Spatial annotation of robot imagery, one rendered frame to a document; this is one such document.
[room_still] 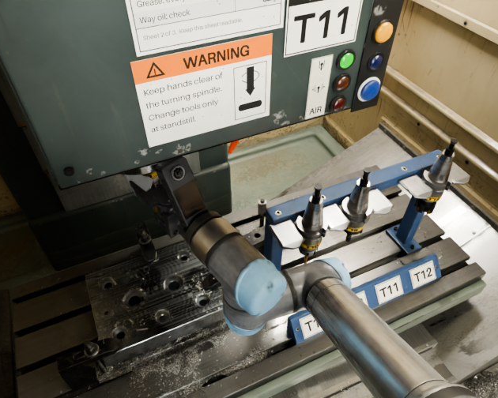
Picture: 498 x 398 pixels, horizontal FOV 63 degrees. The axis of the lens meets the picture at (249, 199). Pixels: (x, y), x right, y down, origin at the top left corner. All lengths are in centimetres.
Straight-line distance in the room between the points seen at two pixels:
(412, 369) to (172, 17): 45
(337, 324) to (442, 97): 106
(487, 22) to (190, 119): 105
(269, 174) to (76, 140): 148
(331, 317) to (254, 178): 130
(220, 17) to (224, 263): 33
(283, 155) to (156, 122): 155
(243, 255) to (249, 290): 5
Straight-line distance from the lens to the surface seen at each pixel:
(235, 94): 49
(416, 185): 99
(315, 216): 80
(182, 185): 63
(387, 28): 56
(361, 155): 171
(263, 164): 194
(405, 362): 53
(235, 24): 45
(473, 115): 146
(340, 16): 52
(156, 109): 47
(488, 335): 140
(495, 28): 137
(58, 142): 47
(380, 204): 92
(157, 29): 43
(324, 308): 64
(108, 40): 42
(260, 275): 58
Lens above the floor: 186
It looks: 46 degrees down
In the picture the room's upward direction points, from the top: straight up
